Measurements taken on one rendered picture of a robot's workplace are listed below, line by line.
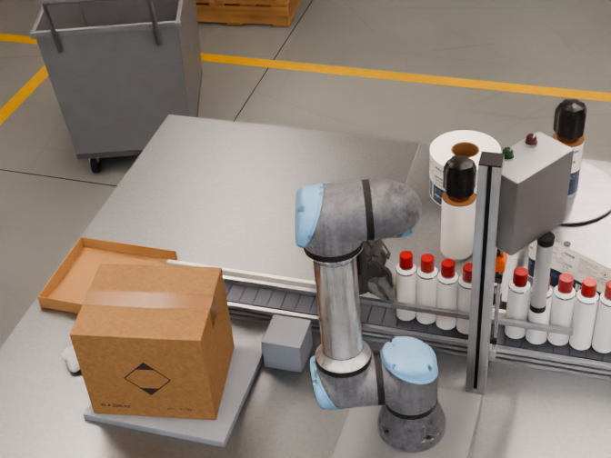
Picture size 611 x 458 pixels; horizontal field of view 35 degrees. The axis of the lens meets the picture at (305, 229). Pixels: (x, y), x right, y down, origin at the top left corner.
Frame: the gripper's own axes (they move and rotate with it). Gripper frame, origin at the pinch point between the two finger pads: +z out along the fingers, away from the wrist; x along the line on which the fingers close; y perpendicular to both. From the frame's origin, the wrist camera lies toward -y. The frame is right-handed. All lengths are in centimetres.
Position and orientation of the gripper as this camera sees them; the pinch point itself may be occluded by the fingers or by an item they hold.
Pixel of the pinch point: (390, 300)
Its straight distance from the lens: 243.2
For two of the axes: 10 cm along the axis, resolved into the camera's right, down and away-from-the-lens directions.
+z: 5.3, 7.3, 4.2
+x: -8.0, 2.7, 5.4
